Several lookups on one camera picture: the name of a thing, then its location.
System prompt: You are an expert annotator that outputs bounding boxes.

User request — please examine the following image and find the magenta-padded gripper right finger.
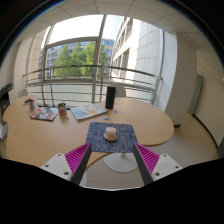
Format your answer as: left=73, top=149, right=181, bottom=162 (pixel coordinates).
left=132, top=142, right=184, bottom=186

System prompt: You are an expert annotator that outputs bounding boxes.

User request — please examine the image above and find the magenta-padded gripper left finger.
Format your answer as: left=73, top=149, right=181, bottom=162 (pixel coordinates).
left=40, top=142, right=93, bottom=185

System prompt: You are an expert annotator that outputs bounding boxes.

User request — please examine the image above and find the pale pink computer mouse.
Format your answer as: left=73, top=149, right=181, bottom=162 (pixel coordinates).
left=103, top=126, right=118, bottom=141

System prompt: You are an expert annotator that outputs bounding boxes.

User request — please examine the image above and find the dark blue patterned mouse pad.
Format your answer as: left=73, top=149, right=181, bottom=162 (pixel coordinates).
left=85, top=121, right=139, bottom=154

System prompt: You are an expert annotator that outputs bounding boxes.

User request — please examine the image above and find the white round table base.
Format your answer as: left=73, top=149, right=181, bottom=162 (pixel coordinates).
left=103, top=152, right=139, bottom=174

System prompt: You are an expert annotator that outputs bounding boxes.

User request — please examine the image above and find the red cover magazine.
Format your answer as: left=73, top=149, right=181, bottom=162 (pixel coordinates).
left=29, top=106, right=59, bottom=122

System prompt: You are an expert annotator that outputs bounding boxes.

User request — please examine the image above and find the light blue magazine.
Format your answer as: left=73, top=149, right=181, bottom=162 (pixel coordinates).
left=70, top=102, right=109, bottom=122

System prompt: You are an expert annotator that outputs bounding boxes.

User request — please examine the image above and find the small printed cup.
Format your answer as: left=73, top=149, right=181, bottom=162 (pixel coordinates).
left=28, top=99, right=37, bottom=113

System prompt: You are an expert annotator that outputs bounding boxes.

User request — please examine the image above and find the grey green door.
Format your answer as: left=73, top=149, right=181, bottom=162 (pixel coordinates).
left=187, top=73, right=204, bottom=117

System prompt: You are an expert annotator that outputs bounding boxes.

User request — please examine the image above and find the white chair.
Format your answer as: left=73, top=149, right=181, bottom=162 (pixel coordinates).
left=16, top=88, right=29, bottom=100
left=114, top=83, right=128, bottom=99

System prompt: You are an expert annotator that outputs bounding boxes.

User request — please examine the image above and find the black tumbler bottle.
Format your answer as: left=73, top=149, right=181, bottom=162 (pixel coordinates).
left=105, top=85, right=117, bottom=110

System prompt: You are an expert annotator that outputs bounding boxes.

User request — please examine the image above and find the metal balcony railing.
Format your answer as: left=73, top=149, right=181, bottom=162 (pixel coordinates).
left=22, top=64, right=163, bottom=106

